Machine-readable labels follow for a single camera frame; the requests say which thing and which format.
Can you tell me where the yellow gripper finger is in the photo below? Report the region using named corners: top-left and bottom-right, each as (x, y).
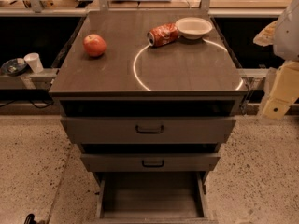
top-left (262, 61), bottom-right (299, 119)
top-left (253, 21), bottom-right (277, 47)

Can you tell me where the red apple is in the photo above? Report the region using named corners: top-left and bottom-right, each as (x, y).
top-left (83, 34), bottom-right (107, 57)

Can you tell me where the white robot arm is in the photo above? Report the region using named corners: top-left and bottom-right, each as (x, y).
top-left (253, 0), bottom-right (299, 119)

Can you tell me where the grey drawer cabinet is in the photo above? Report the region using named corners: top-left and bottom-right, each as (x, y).
top-left (48, 9), bottom-right (249, 224)

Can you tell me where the open bottom drawer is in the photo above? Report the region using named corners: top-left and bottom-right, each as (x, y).
top-left (97, 172), bottom-right (208, 224)

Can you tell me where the white paper bowl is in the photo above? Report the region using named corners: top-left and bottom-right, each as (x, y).
top-left (176, 17), bottom-right (212, 40)

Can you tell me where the crushed red soda can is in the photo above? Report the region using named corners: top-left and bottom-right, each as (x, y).
top-left (147, 23), bottom-right (178, 47)

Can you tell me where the white paper cup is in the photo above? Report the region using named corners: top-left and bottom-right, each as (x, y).
top-left (24, 53), bottom-right (44, 73)

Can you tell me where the dark blue bowl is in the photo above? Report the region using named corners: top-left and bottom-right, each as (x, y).
top-left (1, 58), bottom-right (27, 77)

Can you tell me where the black object on floor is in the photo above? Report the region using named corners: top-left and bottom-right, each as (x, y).
top-left (23, 214), bottom-right (46, 224)

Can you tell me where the middle drawer with handle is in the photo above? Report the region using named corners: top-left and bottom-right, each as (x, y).
top-left (81, 153), bottom-right (220, 172)

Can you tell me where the drawer with handle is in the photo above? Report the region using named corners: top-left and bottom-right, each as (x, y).
top-left (81, 153), bottom-right (220, 172)
top-left (61, 117), bottom-right (235, 144)

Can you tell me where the top drawer with handle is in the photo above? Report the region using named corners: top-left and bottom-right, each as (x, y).
top-left (61, 117), bottom-right (235, 144)

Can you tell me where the black floor cable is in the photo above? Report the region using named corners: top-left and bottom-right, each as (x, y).
top-left (0, 98), bottom-right (56, 109)

